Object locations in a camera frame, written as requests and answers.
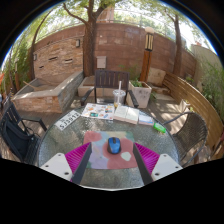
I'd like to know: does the black slatted chair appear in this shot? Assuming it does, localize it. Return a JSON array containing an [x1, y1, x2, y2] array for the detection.
[[0, 99, 48, 165]]

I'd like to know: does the wooden garden lamp post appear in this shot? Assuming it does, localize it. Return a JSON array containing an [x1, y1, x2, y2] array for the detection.
[[139, 26, 156, 83]]

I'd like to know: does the colourful printed sheet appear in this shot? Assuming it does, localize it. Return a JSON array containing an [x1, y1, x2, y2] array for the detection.
[[80, 102, 116, 121]]

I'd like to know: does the pale stone block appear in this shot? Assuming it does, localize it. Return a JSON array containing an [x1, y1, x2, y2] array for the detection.
[[147, 67, 167, 87]]

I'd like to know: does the white licence plate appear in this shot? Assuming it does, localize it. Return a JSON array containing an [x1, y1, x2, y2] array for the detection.
[[54, 110, 82, 131]]

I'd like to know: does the raised stone garden bed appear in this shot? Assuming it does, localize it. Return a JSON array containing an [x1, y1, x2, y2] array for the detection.
[[11, 70, 85, 114]]

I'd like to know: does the floral red mouse pad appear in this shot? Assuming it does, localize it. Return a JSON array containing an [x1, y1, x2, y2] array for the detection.
[[83, 130, 138, 170]]

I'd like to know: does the white square planter with plant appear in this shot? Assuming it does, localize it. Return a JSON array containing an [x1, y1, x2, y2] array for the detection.
[[128, 79, 153, 109]]

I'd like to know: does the small closed pale book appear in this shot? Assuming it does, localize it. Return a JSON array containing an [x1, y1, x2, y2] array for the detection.
[[137, 113, 155, 127]]

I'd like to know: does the open white book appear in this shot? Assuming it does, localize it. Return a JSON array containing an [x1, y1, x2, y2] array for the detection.
[[113, 104, 140, 125]]

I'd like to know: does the curved wooden slat fence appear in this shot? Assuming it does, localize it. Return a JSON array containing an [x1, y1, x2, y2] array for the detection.
[[162, 71, 224, 149]]

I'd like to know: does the forked tree trunk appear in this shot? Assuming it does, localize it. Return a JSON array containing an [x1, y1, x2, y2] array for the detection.
[[63, 0, 111, 78]]

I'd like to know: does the thin leaning tree trunk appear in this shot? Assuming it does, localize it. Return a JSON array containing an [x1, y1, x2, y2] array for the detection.
[[28, 9, 54, 81]]

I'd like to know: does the black backpack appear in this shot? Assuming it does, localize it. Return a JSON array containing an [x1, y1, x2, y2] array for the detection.
[[2, 120, 34, 162]]

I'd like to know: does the dark wooden slatted chair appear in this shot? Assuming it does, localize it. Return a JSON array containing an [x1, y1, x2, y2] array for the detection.
[[80, 69, 140, 108]]

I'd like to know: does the slim straight tree trunk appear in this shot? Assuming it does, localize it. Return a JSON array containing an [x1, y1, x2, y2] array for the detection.
[[166, 13, 184, 78]]

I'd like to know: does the clear plastic cup with straw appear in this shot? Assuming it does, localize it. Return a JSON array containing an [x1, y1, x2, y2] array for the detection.
[[112, 80, 127, 109]]

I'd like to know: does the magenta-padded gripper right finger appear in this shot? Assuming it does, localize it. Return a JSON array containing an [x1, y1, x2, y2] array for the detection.
[[132, 142, 184, 186]]

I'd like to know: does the brown wicker chair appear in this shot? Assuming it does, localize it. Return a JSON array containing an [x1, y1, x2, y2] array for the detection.
[[163, 111, 209, 168]]

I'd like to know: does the green small bottle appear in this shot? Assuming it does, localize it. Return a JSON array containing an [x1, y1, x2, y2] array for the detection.
[[153, 122, 167, 134]]

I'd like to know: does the blue and black computer mouse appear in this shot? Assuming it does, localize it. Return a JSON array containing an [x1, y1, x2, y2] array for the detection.
[[106, 136, 122, 155]]

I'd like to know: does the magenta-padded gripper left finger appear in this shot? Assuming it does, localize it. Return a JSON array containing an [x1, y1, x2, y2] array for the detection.
[[39, 142, 93, 185]]

